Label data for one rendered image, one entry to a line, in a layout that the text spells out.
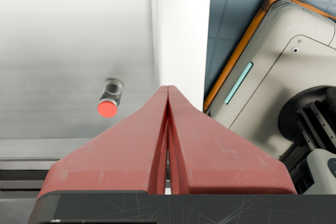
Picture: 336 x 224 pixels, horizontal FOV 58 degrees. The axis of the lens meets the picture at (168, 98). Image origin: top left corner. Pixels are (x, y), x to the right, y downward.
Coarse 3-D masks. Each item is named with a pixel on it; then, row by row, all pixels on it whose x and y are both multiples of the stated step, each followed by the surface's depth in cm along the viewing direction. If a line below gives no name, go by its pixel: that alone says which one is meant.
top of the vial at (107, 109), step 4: (100, 104) 31; (104, 104) 31; (108, 104) 31; (112, 104) 31; (100, 108) 32; (104, 108) 32; (108, 108) 32; (112, 108) 32; (116, 108) 32; (100, 112) 32; (104, 112) 32; (108, 112) 32; (112, 112) 32; (104, 116) 32; (108, 116) 32
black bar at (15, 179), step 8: (0, 176) 43; (8, 176) 43; (16, 176) 43; (24, 176) 43; (32, 176) 43; (40, 176) 43; (168, 176) 43; (0, 184) 43; (8, 184) 43; (16, 184) 43; (24, 184) 43; (32, 184) 43; (40, 184) 43; (168, 184) 43
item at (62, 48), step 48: (0, 0) 30; (48, 0) 30; (96, 0) 30; (144, 0) 30; (0, 48) 33; (48, 48) 33; (96, 48) 33; (144, 48) 33; (0, 96) 36; (48, 96) 36; (96, 96) 36; (144, 96) 36; (0, 144) 40; (48, 144) 39
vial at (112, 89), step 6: (108, 84) 34; (114, 84) 34; (120, 84) 35; (102, 90) 34; (108, 90) 33; (114, 90) 33; (120, 90) 34; (102, 96) 32; (108, 96) 32; (114, 96) 32; (120, 96) 34; (114, 102) 32
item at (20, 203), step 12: (0, 192) 43; (12, 192) 43; (24, 192) 43; (36, 192) 43; (0, 204) 49; (12, 204) 49; (24, 204) 49; (0, 216) 50; (12, 216) 50; (24, 216) 50
